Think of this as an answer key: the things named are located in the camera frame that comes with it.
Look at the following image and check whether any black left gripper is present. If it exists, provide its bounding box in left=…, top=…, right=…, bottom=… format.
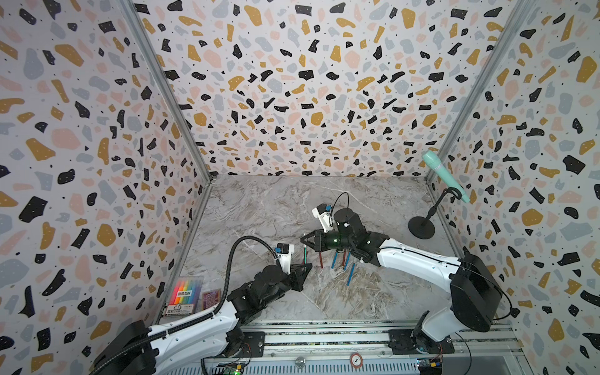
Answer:
left=264, top=264, right=316, bottom=311

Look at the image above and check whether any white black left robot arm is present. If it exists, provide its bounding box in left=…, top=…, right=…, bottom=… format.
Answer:
left=92, top=263, right=313, bottom=374

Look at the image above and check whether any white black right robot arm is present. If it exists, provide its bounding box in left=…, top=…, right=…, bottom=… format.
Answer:
left=300, top=209, right=503, bottom=353

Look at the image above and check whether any purple orange small box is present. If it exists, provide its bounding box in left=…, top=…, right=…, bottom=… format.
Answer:
left=201, top=288, right=221, bottom=310

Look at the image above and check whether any black microphone stand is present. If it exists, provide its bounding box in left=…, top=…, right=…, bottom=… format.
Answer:
left=408, top=187, right=463, bottom=240

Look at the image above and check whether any rainbow knife set package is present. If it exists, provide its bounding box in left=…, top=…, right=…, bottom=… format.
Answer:
left=163, top=277, right=203, bottom=317

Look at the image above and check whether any mint green microphone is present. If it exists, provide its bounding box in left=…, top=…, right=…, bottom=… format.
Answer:
left=423, top=151, right=470, bottom=203

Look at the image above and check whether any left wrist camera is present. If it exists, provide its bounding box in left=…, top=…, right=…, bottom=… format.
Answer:
left=275, top=243, right=295, bottom=274

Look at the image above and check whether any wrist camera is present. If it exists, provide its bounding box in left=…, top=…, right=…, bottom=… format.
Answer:
left=312, top=203, right=334, bottom=233
left=275, top=243, right=295, bottom=274

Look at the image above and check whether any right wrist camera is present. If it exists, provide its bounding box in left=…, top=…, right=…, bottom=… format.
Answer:
left=312, top=203, right=334, bottom=233

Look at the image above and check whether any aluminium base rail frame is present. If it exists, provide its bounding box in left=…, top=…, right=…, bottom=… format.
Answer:
left=122, top=318, right=531, bottom=375

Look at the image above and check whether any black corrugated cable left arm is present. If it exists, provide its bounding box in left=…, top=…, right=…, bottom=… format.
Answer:
left=212, top=235, right=280, bottom=315

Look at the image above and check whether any aluminium corner post left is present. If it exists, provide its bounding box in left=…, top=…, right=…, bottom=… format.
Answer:
left=117, top=0, right=211, bottom=184

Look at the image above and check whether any aluminium corner post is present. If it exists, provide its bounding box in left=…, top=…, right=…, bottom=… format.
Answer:
left=117, top=0, right=211, bottom=184
left=437, top=0, right=537, bottom=161

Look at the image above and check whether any aluminium corner post right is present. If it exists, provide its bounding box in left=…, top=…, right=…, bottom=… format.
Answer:
left=437, top=0, right=537, bottom=161

